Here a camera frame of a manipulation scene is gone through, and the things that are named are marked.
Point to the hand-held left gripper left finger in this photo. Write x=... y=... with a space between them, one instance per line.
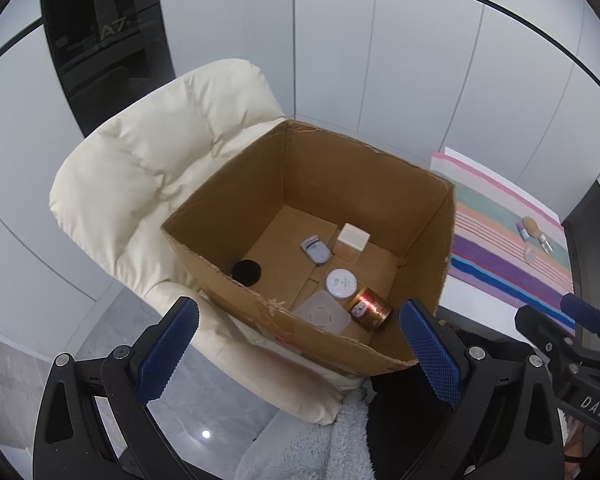
x=170 y=350

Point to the grey fluffy cloth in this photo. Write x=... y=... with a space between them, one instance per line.
x=325 y=440

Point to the translucent square plastic lid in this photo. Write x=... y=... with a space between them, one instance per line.
x=322 y=312

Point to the grey eyelash curler case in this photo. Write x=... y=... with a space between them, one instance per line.
x=316 y=251

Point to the small purple tube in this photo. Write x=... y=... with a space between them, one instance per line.
x=521 y=232

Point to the black round compact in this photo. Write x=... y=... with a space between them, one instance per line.
x=246 y=271

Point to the beige makeup sponge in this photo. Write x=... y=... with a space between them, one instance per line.
x=530 y=223

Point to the striped colourful cloth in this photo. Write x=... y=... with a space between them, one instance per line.
x=490 y=240

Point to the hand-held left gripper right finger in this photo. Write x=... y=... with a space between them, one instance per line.
x=430 y=355

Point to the round white jar lid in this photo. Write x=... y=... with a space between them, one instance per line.
x=341 y=283

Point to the small clear plastic case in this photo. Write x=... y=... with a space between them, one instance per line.
x=530 y=253

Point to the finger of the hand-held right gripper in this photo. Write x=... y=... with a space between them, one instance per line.
x=537 y=325
x=582 y=310

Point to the small clear bottle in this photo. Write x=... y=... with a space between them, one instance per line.
x=545 y=244

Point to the dark glass door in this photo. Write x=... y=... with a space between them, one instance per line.
x=105 y=35

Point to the cream padded armchair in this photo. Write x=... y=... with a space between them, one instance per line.
x=145 y=160

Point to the small white box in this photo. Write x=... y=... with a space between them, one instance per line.
x=352 y=243

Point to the dark cabinet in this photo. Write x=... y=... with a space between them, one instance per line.
x=592 y=245

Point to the brown cardboard box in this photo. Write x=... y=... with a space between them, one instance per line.
x=330 y=175

